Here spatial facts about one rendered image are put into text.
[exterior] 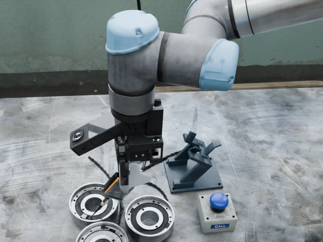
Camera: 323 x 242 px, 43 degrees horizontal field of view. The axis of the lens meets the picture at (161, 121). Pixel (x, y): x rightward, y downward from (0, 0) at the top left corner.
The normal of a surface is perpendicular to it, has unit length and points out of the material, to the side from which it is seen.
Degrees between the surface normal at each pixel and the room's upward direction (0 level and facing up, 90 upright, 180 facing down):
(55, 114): 0
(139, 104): 90
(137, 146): 90
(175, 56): 52
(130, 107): 90
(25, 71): 89
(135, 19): 0
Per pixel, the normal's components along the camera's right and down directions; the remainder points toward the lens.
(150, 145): 0.17, 0.66
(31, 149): 0.05, -0.75
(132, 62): -0.09, 0.56
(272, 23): -0.06, 0.87
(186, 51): -0.07, -0.23
